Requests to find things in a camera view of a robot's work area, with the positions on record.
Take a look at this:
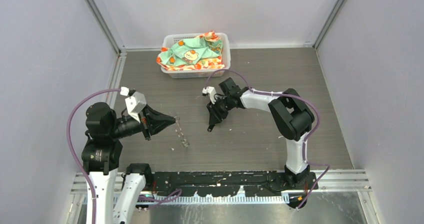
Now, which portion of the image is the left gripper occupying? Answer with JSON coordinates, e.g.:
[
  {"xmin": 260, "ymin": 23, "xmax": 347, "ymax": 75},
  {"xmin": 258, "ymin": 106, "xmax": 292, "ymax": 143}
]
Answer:
[{"xmin": 109, "ymin": 102, "xmax": 176, "ymax": 138}]

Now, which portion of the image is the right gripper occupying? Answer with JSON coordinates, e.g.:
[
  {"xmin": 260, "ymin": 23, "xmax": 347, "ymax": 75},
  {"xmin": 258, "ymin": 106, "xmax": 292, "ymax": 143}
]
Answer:
[{"xmin": 206, "ymin": 96, "xmax": 234, "ymax": 126}]

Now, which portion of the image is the large metal keyring holder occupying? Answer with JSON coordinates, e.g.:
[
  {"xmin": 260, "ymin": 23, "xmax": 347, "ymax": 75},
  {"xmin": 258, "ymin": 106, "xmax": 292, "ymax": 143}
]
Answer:
[{"xmin": 174, "ymin": 116, "xmax": 190, "ymax": 147}]

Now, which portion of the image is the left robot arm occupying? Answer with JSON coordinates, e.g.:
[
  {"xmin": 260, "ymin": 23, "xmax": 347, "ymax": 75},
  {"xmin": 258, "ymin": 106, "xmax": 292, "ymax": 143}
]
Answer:
[{"xmin": 81, "ymin": 102, "xmax": 176, "ymax": 223}]

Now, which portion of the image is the green orange patterned cloth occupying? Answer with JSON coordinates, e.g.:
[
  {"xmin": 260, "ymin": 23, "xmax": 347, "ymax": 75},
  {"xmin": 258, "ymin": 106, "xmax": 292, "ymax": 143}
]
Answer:
[{"xmin": 156, "ymin": 32, "xmax": 225, "ymax": 71}]

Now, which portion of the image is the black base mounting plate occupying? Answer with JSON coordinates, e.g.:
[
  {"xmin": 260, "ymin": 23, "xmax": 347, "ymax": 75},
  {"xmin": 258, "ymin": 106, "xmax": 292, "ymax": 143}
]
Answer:
[{"xmin": 143, "ymin": 170, "xmax": 317, "ymax": 197}]

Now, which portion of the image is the white plastic basket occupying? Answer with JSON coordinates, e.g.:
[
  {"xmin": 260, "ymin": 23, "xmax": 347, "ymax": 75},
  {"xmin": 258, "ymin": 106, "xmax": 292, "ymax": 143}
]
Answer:
[{"xmin": 161, "ymin": 33, "xmax": 231, "ymax": 79}]

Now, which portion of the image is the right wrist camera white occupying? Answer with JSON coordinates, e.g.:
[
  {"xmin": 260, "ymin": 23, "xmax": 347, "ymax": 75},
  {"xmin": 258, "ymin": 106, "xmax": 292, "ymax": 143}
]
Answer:
[{"xmin": 202, "ymin": 86, "xmax": 217, "ymax": 104}]

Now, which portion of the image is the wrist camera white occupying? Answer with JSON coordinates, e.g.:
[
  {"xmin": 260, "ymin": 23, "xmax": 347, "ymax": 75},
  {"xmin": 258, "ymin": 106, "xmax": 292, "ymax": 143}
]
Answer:
[
  {"xmin": 125, "ymin": 91, "xmax": 147, "ymax": 123},
  {"xmin": 202, "ymin": 86, "xmax": 217, "ymax": 104}
]

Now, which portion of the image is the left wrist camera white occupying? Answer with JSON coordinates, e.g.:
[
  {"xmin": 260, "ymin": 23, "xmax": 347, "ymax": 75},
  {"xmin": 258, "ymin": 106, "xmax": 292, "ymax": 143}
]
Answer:
[{"xmin": 125, "ymin": 91, "xmax": 147, "ymax": 123}]

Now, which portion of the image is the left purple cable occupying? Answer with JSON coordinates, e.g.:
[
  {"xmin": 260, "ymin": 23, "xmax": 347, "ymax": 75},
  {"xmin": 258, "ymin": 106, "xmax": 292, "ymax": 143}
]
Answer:
[{"xmin": 66, "ymin": 88, "xmax": 183, "ymax": 224}]

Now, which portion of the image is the purple cable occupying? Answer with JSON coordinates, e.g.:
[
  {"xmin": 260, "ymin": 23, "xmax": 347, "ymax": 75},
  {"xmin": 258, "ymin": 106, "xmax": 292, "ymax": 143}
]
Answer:
[
  {"xmin": 203, "ymin": 69, "xmax": 331, "ymax": 211},
  {"xmin": 66, "ymin": 88, "xmax": 183, "ymax": 224}
]

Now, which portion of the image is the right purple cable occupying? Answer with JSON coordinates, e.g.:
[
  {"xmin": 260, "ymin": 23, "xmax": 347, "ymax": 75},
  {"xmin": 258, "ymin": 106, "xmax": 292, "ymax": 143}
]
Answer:
[{"xmin": 203, "ymin": 69, "xmax": 331, "ymax": 211}]

